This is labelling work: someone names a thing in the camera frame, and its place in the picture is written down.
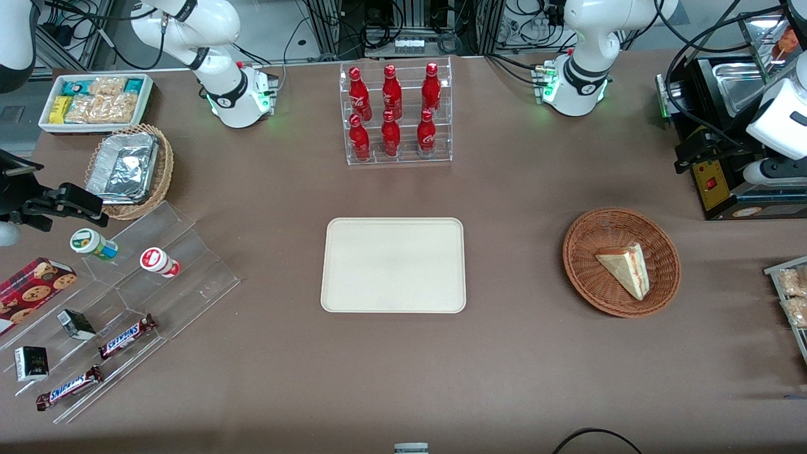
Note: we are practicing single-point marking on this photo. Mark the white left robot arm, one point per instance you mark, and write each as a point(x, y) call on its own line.
point(589, 38)

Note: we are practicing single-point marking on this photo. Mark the clear acrylic stepped stand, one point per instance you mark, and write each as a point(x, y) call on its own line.
point(189, 271)

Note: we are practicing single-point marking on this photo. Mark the red lid yogurt cup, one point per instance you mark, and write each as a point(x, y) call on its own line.
point(156, 260)

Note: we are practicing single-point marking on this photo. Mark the oval tan wicker basket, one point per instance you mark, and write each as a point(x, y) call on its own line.
point(164, 170)

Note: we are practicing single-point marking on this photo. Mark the red cookie box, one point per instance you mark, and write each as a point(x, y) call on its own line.
point(31, 290)

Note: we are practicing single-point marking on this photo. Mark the aluminium frame rack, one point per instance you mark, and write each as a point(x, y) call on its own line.
point(488, 25)

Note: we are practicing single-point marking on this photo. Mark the triangular sandwich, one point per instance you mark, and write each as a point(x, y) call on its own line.
point(625, 268)

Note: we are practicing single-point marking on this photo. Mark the beige plastic tray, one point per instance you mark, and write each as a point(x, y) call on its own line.
point(393, 265)

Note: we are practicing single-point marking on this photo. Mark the black countertop appliance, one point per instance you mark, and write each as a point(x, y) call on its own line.
point(719, 189)

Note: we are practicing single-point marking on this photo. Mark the yellow snack pack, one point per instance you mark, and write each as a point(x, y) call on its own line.
point(58, 109)

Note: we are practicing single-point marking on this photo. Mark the green lid yogurt cup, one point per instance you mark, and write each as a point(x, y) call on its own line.
point(88, 243)

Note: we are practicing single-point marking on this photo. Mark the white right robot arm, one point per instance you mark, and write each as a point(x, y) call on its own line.
point(214, 82)

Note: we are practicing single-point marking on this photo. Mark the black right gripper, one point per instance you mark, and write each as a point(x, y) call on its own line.
point(14, 197)

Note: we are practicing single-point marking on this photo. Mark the clear bag of snacks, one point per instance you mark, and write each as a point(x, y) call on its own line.
point(793, 282)
point(797, 312)

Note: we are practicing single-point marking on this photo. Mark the white rectangular snack bin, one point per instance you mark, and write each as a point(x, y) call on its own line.
point(47, 126)

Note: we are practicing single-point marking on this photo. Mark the small grey device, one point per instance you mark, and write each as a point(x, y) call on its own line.
point(411, 449)

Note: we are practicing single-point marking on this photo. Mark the clear bag of crackers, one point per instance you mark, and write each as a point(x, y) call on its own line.
point(104, 109)
point(107, 86)

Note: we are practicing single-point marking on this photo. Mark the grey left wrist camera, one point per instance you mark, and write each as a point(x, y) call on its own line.
point(772, 171)

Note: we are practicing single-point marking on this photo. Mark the grey tray of snack bags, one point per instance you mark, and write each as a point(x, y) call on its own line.
point(772, 271)

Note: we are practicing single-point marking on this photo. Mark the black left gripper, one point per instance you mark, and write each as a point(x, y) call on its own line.
point(722, 143)

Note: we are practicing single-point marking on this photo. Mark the small black box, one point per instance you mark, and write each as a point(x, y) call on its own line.
point(77, 325)
point(31, 364)

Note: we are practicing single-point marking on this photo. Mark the clear acrylic bottle rack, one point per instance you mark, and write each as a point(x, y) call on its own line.
point(406, 60)

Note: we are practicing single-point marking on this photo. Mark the white power strip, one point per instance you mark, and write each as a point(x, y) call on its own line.
point(410, 45)

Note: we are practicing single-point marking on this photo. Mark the teal snack pack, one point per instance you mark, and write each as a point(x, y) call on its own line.
point(134, 84)
point(75, 87)

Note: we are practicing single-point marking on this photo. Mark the round brown wicker basket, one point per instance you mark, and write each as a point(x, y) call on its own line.
point(586, 252)

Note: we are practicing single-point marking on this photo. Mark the red cola bottle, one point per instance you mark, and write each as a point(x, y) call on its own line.
point(427, 133)
point(359, 96)
point(359, 140)
point(391, 94)
point(431, 89)
point(391, 136)

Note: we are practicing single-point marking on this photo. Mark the Snickers chocolate bar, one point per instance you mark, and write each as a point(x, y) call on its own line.
point(69, 388)
point(126, 337)

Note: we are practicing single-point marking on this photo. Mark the aluminium foil container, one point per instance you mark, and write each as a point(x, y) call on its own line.
point(123, 167)

